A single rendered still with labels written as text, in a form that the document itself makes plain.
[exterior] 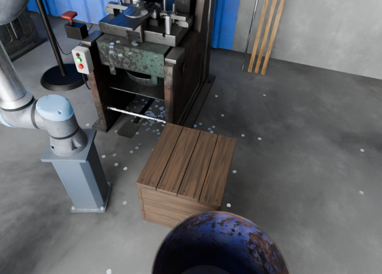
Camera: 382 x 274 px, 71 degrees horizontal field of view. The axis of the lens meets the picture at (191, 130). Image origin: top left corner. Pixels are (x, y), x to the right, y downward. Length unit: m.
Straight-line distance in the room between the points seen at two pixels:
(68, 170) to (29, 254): 0.47
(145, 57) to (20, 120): 0.66
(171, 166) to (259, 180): 0.65
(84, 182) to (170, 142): 0.44
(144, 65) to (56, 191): 0.86
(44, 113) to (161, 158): 0.52
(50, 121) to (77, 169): 0.26
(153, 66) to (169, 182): 0.63
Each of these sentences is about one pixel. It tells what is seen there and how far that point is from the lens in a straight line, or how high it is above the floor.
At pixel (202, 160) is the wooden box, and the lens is 1.27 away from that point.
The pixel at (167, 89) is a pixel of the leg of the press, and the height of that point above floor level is 0.48.
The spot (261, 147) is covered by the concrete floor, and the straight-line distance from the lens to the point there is 1.87.
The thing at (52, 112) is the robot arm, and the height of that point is 0.67.
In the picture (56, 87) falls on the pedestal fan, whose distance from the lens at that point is 2.40.
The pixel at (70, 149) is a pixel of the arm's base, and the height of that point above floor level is 0.49.
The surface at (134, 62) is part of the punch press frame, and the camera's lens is 1.53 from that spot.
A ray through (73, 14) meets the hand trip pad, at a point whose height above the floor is 0.76.
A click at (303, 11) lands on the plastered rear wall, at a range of 2.68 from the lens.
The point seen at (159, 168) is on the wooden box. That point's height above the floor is 0.35.
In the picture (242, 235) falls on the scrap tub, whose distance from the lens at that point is 1.08.
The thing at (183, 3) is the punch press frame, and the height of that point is 0.75.
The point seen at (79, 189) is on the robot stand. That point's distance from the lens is 1.42.
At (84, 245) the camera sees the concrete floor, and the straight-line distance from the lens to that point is 1.51.
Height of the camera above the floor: 1.34
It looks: 45 degrees down
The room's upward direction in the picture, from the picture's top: 4 degrees clockwise
